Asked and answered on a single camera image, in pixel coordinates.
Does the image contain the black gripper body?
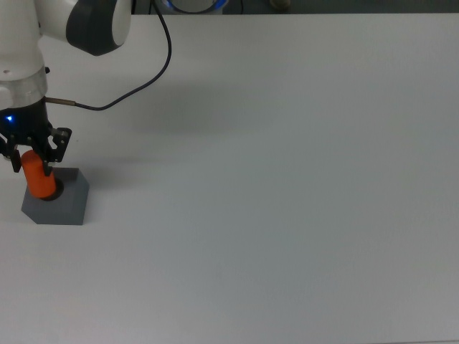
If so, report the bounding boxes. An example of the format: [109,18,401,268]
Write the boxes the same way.
[0,95,55,145]

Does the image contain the orange cylinder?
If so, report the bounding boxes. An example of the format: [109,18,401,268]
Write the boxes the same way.
[20,150,57,199]

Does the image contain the grey block with round hole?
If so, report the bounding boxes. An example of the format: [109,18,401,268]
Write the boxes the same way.
[21,167,90,226]

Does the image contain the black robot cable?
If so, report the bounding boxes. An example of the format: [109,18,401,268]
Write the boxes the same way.
[45,0,172,111]

